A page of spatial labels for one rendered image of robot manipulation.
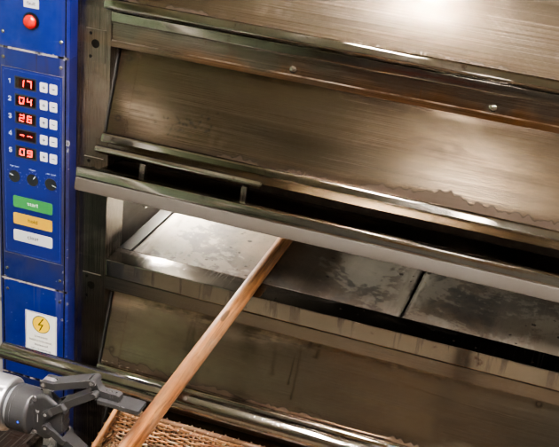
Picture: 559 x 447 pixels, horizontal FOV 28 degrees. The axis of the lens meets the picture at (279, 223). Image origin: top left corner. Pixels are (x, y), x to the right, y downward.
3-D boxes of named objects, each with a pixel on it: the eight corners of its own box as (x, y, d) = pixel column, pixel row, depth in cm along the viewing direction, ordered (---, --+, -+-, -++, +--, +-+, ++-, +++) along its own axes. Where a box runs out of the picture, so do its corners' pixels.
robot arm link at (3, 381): (-1, 404, 185) (31, 413, 183) (-32, 435, 177) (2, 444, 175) (-2, 357, 181) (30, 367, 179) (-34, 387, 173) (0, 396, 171)
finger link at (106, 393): (93, 389, 172) (93, 373, 170) (122, 397, 171) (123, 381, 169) (89, 395, 170) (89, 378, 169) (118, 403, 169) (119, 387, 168)
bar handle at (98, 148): (90, 175, 208) (95, 173, 209) (256, 212, 199) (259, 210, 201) (94, 145, 206) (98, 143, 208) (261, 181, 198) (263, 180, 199)
